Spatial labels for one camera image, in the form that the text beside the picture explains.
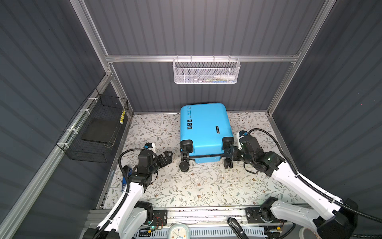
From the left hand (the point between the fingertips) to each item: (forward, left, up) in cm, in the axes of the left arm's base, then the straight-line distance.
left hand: (166, 155), depth 83 cm
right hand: (-3, -36, +6) cm, 36 cm away
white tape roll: (-39, -64, -9) cm, 75 cm away
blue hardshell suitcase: (+8, -23, +9) cm, 26 cm away
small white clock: (-35, -7, -9) cm, 37 cm away
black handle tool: (-36, -33, -6) cm, 49 cm away
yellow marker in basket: (+18, +24, +14) cm, 33 cm away
